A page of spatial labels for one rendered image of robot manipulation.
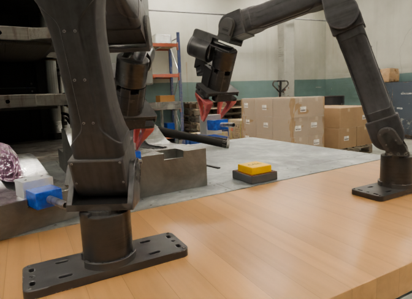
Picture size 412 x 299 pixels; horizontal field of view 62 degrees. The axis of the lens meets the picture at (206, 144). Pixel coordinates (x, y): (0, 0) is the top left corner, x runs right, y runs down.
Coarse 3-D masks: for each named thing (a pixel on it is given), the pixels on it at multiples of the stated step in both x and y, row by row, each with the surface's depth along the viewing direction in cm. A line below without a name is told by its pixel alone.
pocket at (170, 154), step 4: (176, 148) 80; (160, 152) 78; (164, 152) 79; (168, 152) 80; (172, 152) 80; (176, 152) 80; (180, 152) 78; (164, 156) 79; (168, 156) 80; (172, 156) 80; (176, 156) 81; (180, 156) 79
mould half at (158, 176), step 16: (64, 128) 94; (64, 144) 95; (160, 144) 93; (176, 144) 90; (64, 160) 98; (144, 160) 72; (160, 160) 74; (176, 160) 76; (192, 160) 78; (144, 176) 72; (160, 176) 74; (176, 176) 76; (192, 176) 78; (144, 192) 73; (160, 192) 75
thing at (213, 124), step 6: (216, 114) 97; (210, 120) 92; (216, 120) 90; (222, 120) 91; (204, 126) 94; (210, 126) 92; (216, 126) 91; (222, 126) 90; (228, 126) 88; (234, 126) 87; (204, 132) 95; (210, 132) 94; (216, 132) 95
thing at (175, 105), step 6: (150, 102) 436; (156, 102) 440; (162, 102) 444; (168, 102) 447; (174, 102) 451; (180, 102) 455; (66, 108) 393; (156, 108) 441; (162, 108) 445; (168, 108) 448; (174, 108) 452; (162, 114) 511; (174, 114) 460; (162, 120) 512; (174, 120) 461; (162, 126) 513
